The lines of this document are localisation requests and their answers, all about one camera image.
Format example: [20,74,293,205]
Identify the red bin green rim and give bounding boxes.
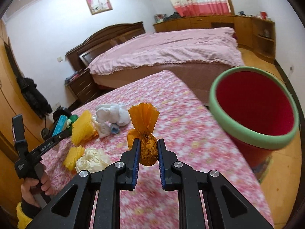
[209,66,299,168]

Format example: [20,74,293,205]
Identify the bed with pink quilt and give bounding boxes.
[88,27,244,104]

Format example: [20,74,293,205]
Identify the white crumpled wrapper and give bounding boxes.
[91,102,131,139]

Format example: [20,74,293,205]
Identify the pink floral tablecloth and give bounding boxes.
[39,69,275,229]

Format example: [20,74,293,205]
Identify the black hanging clothes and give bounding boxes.
[17,77,53,119]

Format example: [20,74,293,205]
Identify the orange candy pouch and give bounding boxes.
[127,103,160,166]

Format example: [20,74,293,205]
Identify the wooden wardrobe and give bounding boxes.
[1,21,44,214]

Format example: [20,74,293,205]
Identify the wall outlet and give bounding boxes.
[57,56,63,63]

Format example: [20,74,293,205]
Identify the teal flat box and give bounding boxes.
[52,115,68,136]

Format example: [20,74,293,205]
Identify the framed wedding photo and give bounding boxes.
[86,0,113,15]

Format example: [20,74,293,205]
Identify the green bottle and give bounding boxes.
[67,114,79,128]

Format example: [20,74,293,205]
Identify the book under bin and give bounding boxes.
[251,155,273,184]

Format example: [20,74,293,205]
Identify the dark wooden headboard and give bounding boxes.
[66,22,145,71]

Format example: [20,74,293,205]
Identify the left hand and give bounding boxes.
[21,172,54,208]

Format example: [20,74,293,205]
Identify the dark wooden nightstand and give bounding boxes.
[65,70,101,105]

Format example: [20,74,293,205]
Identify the yellow honeycomb paper piece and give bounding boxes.
[63,146,85,172]

